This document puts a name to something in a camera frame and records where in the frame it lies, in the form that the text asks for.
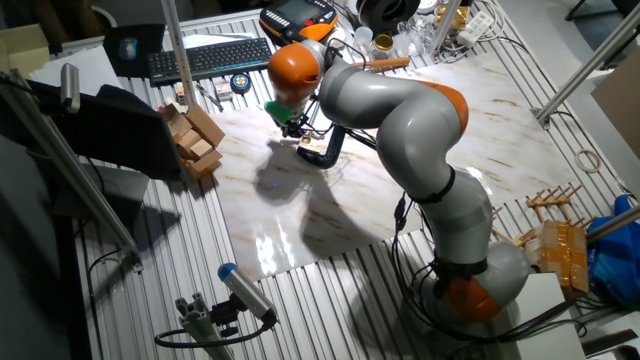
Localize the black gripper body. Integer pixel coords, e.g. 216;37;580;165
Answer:
281;113;314;141

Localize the round black tape measure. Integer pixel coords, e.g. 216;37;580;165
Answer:
229;72;253;95

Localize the small red white box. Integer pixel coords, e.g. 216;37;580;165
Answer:
214;79;234;103

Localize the orange black teach pendant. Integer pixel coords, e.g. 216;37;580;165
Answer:
258;0;340;49

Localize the marble pattern mat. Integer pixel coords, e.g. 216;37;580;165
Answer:
209;49;576;282

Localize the black keyboard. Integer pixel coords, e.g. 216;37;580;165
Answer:
147;37;276;87

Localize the clear jar with white lid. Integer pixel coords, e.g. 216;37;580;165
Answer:
352;25;375;49

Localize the clear glass jar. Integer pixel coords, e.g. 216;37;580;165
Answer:
395;33;419;58

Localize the black filament spool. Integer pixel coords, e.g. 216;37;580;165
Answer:
355;0;422;34

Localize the black mouse pad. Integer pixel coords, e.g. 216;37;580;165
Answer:
103;23;167;79

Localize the black laptop screen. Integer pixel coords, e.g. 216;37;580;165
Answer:
27;79;184;182

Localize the computer mouse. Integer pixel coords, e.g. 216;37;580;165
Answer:
118;37;139;62

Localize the gold metal object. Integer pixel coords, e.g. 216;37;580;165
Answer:
436;3;472;31

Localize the white power strip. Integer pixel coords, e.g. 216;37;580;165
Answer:
456;10;496;49

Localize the white paper sheet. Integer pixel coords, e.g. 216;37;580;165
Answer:
28;45;124;92

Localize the wooden dish rack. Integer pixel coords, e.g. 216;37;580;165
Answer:
491;183;599;249

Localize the large cardboard box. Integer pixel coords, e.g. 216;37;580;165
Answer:
0;23;52;77

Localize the tape wrapped cardboard package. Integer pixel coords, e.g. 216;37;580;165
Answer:
536;219;591;297

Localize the large cardboard sheet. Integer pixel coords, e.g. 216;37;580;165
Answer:
590;49;640;162

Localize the blue plastic bag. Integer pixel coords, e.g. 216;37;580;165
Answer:
587;193;640;307

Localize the hammer with wooden handle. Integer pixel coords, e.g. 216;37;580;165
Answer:
352;56;412;72

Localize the aluminium profile post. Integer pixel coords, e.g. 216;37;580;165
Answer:
531;4;640;131
159;0;198;108
584;204;640;246
428;0;464;57

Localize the grey camera with blue end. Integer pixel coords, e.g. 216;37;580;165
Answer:
217;262;279;324

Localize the aluminium camera mount profile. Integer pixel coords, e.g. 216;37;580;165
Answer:
174;292;237;360

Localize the grey depth camera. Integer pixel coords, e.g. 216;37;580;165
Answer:
59;63;82;114

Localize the aluminium frame beam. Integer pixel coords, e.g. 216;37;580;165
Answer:
0;69;145;272

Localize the black camera cable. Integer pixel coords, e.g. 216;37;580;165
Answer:
153;319;277;350

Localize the beige tape ring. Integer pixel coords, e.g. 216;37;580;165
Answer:
574;148;603;175

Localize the white pedestal box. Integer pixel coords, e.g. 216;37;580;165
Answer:
506;272;587;360

